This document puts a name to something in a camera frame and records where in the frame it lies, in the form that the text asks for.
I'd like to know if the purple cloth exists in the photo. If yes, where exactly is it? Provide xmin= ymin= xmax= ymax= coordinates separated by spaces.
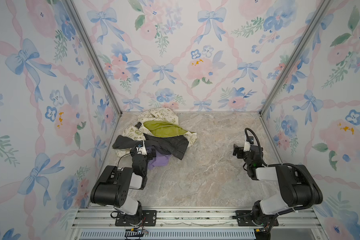
xmin=147 ymin=147 xmax=172 ymax=170

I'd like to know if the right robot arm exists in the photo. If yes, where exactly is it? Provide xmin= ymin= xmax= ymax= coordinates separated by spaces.
xmin=232 ymin=143 xmax=323 ymax=235

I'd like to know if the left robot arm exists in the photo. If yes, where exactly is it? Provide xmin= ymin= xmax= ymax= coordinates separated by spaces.
xmin=90 ymin=147 xmax=157 ymax=228

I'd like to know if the green cloth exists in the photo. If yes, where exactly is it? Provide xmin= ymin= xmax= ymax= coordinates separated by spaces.
xmin=143 ymin=121 xmax=188 ymax=138

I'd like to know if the dark grey cloth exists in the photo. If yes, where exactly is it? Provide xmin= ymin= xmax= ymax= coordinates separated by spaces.
xmin=112 ymin=123 xmax=188 ymax=160

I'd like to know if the cream printed cloth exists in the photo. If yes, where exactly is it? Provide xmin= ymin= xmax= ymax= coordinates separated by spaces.
xmin=122 ymin=107 xmax=198 ymax=147

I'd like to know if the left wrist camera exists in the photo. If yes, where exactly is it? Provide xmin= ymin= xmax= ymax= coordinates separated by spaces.
xmin=136 ymin=143 xmax=147 ymax=156

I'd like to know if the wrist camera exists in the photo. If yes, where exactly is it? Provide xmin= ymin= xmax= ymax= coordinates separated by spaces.
xmin=136 ymin=143 xmax=147 ymax=156
xmin=243 ymin=136 xmax=254 ymax=152

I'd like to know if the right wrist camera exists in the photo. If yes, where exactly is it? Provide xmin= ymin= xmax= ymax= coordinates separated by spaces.
xmin=243 ymin=136 xmax=254 ymax=152

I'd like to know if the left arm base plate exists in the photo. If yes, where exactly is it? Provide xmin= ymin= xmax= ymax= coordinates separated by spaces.
xmin=111 ymin=210 xmax=157 ymax=227

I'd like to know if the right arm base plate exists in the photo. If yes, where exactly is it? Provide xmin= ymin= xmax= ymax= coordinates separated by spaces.
xmin=232 ymin=210 xmax=273 ymax=228

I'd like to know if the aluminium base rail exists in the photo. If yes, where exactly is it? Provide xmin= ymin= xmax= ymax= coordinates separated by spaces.
xmin=67 ymin=206 xmax=328 ymax=240

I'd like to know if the left aluminium corner post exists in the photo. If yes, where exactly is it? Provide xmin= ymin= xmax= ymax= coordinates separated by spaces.
xmin=62 ymin=0 xmax=122 ymax=117

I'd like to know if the aluminium corner post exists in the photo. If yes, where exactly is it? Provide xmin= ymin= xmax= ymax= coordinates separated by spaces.
xmin=62 ymin=0 xmax=122 ymax=117
xmin=259 ymin=0 xmax=332 ymax=117

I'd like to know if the right aluminium corner post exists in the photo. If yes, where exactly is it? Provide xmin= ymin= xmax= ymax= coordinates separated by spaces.
xmin=259 ymin=0 xmax=332 ymax=117

